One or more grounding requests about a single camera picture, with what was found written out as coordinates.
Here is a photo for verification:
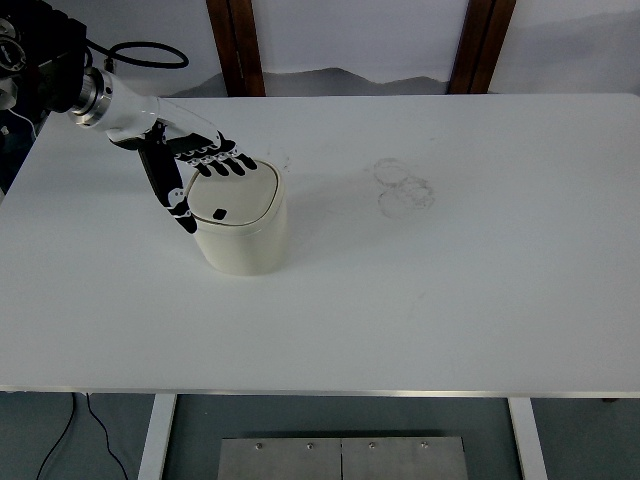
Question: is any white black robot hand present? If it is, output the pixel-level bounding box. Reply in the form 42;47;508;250
105;74;257;234

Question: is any cream plastic trash can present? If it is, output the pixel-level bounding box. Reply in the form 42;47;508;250
187;160;289;276

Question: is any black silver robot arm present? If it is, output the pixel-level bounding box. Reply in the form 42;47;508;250
1;1;257;234

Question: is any left white table leg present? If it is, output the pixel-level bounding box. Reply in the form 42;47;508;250
137;394;177;480

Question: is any white table leg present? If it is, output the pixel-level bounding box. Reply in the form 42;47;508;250
137;394;177;480
508;397;548;480

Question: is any right white table leg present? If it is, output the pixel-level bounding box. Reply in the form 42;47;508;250
508;397;548;480

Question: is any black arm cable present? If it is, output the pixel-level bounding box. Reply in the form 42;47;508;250
85;40;190;70

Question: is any left wooden frame post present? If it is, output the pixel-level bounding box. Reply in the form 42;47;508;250
206;0;266;97

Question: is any wooden frame post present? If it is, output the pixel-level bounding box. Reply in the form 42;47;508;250
447;0;517;95
206;0;266;97

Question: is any white thin cable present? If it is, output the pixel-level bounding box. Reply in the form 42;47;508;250
9;109;40;139

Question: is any black floor cable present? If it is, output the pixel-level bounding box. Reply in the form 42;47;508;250
34;392;129;480

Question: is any right wooden frame post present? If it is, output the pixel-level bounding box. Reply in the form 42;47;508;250
447;0;517;95

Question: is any metal base plate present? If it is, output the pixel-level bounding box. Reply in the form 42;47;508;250
218;437;468;479

